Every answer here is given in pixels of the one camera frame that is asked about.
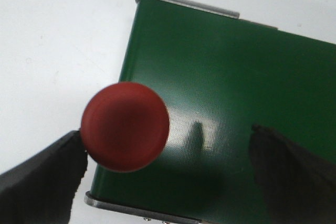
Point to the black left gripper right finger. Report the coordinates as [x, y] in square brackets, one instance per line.
[297, 185]

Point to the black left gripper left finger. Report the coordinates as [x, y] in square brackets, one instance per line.
[42, 188]

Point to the red mushroom push button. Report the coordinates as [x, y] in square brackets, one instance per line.
[125, 127]

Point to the green conveyor belt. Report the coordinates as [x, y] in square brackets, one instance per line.
[293, 90]

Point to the aluminium conveyor frame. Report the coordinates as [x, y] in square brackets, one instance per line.
[196, 58]

